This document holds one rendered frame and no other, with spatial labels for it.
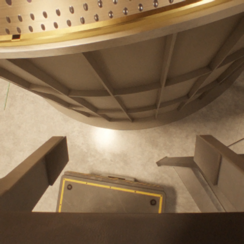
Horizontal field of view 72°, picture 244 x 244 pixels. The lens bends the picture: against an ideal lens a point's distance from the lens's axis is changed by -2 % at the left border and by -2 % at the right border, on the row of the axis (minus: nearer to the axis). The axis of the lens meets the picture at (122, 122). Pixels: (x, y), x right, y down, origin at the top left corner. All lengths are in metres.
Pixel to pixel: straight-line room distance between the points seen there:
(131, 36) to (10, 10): 0.21
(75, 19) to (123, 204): 1.04
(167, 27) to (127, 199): 1.01
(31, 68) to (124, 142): 1.04
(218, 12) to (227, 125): 1.26
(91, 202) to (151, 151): 0.60
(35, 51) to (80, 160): 1.26
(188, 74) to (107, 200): 0.87
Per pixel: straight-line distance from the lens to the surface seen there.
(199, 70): 0.72
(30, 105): 1.85
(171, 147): 1.43
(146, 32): 0.32
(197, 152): 0.17
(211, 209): 1.23
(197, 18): 0.34
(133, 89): 0.67
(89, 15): 0.33
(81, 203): 1.24
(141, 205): 1.16
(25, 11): 0.37
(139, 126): 1.41
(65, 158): 0.17
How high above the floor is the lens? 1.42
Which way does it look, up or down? 78 degrees down
